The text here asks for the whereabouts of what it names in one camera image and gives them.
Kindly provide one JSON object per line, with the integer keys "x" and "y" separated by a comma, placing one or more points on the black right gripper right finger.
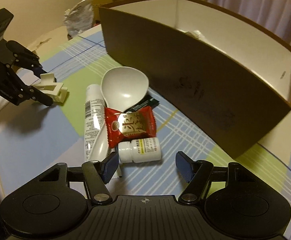
{"x": 196, "y": 174}

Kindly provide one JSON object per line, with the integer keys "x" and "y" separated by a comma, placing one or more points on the white plastic bag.
{"x": 79, "y": 18}

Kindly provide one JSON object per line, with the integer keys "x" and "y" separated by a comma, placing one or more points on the white pill bottle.
{"x": 140, "y": 150}

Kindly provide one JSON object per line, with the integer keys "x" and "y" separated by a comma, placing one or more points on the white plastic spoon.
{"x": 121, "y": 88}

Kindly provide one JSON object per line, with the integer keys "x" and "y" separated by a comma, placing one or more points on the red snack packet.
{"x": 129, "y": 126}

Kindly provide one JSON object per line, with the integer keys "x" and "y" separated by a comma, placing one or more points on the brown cardboard storage box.
{"x": 229, "y": 75}

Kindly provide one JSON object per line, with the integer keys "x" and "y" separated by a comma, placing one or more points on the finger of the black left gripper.
{"x": 13, "y": 89}
{"x": 24, "y": 58}

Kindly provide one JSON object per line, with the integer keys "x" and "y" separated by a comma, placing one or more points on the white cosmetic tube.
{"x": 94, "y": 117}

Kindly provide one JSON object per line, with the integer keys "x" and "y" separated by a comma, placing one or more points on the checked blue green tablecloth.
{"x": 34, "y": 137}

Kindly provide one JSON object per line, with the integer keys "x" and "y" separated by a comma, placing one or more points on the dark green sachet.
{"x": 148, "y": 100}

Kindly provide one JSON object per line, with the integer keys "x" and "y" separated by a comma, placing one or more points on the white plastic clip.
{"x": 49, "y": 86}

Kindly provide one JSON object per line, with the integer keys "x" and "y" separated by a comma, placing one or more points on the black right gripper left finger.
{"x": 96, "y": 175}

